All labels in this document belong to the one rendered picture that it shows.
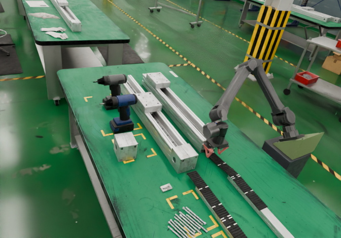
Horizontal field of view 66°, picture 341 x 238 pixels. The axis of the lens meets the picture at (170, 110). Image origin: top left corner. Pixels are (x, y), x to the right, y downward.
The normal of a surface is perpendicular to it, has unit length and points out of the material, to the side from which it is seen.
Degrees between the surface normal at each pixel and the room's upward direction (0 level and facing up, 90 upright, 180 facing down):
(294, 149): 90
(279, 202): 0
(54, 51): 90
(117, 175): 0
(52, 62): 90
